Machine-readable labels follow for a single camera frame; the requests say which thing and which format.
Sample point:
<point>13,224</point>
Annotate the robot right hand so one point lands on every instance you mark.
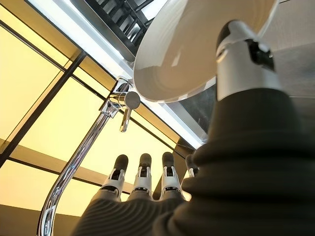
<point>246,172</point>

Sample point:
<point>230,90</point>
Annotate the beige ceramic plate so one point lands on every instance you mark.
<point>177,56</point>

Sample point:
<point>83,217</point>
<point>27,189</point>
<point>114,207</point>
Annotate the stainless steel sink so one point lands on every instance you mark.
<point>194,108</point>

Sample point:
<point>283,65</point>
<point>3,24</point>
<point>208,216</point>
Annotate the chrome gooseneck faucet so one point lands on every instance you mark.
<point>81,152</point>

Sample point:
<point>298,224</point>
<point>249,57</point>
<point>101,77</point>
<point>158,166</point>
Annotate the black sink dish rack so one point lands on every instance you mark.
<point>128,22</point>

